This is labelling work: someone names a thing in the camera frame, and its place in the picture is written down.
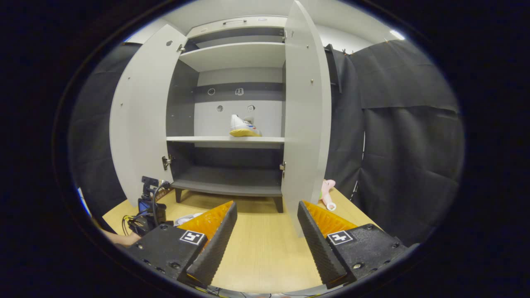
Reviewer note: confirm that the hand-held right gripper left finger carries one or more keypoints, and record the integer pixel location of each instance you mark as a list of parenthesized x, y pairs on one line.
[(215, 248)]

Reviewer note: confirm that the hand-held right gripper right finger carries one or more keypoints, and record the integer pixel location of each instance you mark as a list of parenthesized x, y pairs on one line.
[(319, 248)]

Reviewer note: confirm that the white shoe with yellow sole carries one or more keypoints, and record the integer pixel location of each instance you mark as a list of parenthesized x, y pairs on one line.
[(186, 218), (242, 126)]

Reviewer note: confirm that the white shoe cabinet door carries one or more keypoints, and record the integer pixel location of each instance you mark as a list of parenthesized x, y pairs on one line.
[(306, 124), (145, 124)]

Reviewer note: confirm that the white shoe cabinet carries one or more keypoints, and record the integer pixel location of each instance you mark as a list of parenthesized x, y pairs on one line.
[(236, 56)]

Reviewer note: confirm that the pink plush toy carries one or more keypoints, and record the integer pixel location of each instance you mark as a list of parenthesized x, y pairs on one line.
[(327, 192)]

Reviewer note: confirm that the black backdrop cloth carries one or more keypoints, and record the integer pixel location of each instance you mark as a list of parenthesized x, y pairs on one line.
[(405, 145), (95, 136)]

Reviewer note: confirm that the small ceiling light panel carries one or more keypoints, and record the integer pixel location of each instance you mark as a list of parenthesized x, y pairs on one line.
[(396, 34)]

